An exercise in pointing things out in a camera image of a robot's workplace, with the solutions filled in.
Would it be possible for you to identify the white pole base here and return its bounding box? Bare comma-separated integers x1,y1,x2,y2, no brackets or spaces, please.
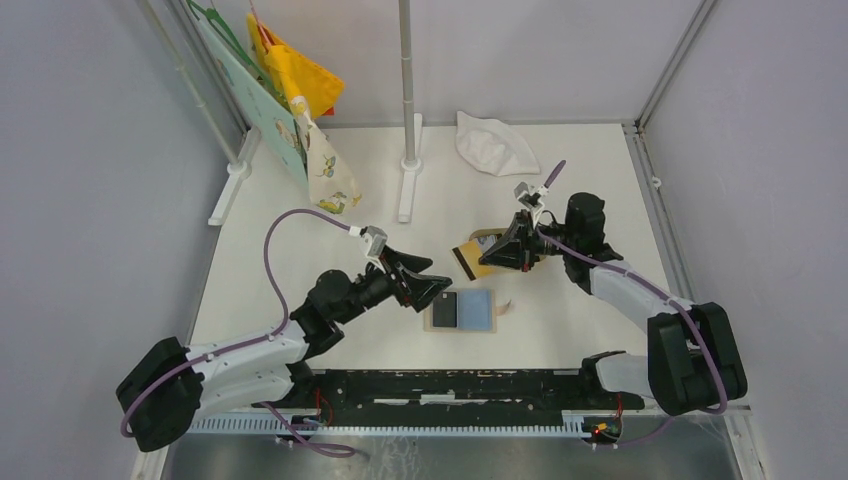
397,113,423,223

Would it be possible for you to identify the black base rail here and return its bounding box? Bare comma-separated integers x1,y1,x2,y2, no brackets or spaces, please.
273,369,645,427

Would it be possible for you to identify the yellow hanging cloth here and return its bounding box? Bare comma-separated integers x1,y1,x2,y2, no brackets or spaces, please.
246,12,345,120

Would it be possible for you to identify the black VIP card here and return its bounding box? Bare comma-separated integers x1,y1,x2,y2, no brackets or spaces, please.
431,291,458,329

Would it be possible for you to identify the gold striped card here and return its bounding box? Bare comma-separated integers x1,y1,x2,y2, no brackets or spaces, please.
451,235,498,281

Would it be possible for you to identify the white crumpled cloth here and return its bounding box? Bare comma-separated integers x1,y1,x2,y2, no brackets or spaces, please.
455,110,541,177

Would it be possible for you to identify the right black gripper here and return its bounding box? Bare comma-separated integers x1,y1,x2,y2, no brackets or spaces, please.
479,210,577,273

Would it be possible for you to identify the beige oval tray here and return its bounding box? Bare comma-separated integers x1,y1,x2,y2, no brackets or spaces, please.
465,228,523,270

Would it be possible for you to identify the white printed hanging cloth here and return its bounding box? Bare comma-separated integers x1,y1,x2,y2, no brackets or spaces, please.
292,95,362,215

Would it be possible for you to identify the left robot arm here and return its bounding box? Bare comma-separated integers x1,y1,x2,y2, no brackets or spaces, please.
116,247,453,452

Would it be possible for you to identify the white left rack foot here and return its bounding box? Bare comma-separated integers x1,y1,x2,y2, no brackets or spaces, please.
207,127,262,227

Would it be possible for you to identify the grey vertical pole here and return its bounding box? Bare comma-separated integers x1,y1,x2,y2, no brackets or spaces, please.
398,0,418,171

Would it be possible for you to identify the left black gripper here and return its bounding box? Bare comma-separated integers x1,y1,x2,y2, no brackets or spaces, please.
336,245,451,325

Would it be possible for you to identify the teal printed hanging cloth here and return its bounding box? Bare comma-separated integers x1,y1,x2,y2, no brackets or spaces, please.
187,1,308,186

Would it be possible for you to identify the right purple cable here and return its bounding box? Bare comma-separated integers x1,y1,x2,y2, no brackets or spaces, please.
535,158,730,449

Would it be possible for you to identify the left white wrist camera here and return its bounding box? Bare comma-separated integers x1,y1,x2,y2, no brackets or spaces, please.
348,226,388,271

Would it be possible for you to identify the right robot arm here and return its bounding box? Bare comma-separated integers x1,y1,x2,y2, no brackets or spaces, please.
479,192,748,416

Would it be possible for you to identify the beige card holder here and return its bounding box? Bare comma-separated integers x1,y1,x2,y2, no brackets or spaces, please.
424,288,512,333

